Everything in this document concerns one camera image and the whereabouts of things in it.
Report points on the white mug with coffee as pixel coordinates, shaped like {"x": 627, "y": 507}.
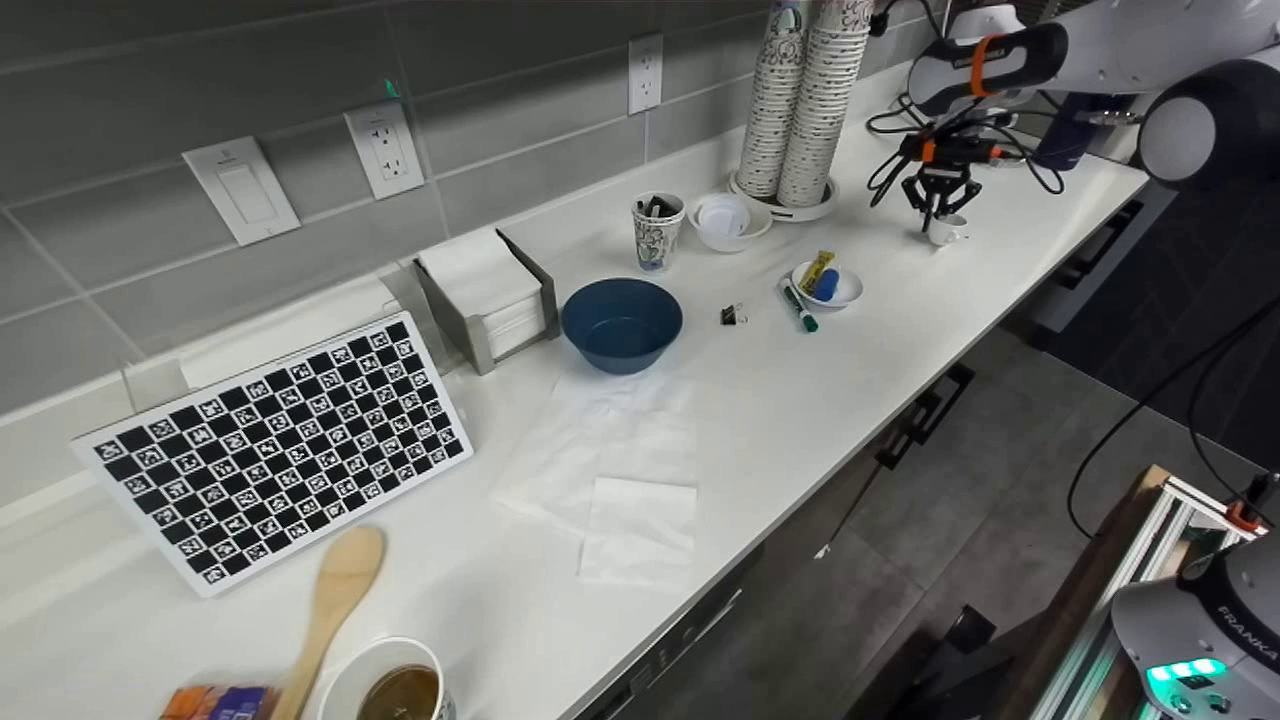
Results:
{"x": 354, "y": 674}

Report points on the white light switch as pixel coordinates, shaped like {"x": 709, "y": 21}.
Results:
{"x": 241, "y": 187}

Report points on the wooden spoon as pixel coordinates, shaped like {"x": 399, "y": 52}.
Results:
{"x": 343, "y": 587}

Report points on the blue bowl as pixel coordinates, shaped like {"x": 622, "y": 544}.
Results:
{"x": 622, "y": 326}

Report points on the small white dish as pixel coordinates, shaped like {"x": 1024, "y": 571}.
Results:
{"x": 841, "y": 297}

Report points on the aluminium wooden frame cart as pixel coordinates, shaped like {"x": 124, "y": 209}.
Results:
{"x": 1174, "y": 515}

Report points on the small black object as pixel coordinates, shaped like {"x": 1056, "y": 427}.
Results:
{"x": 728, "y": 319}

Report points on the grey robot base green light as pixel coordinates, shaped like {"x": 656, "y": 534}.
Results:
{"x": 1203, "y": 642}

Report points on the black white calibration board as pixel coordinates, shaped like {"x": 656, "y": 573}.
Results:
{"x": 282, "y": 444}

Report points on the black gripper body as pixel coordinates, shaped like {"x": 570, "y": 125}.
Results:
{"x": 946, "y": 163}

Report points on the orange package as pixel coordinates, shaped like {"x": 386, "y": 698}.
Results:
{"x": 222, "y": 701}

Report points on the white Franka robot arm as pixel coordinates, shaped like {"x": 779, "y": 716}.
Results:
{"x": 1203, "y": 52}

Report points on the green marker pen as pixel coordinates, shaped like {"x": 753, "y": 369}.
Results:
{"x": 802, "y": 308}

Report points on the small yellow object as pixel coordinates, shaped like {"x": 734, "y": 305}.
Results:
{"x": 817, "y": 264}

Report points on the white paper napkin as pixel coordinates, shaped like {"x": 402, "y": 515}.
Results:
{"x": 642, "y": 527}

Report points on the white wall outlet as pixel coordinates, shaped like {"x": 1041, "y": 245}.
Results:
{"x": 386, "y": 144}
{"x": 644, "y": 74}

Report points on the dark blue box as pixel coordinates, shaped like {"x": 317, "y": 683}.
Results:
{"x": 1065, "y": 135}

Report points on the small blue object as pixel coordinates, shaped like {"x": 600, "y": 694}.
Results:
{"x": 826, "y": 285}

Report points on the small white bowl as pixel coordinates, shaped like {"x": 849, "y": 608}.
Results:
{"x": 726, "y": 222}

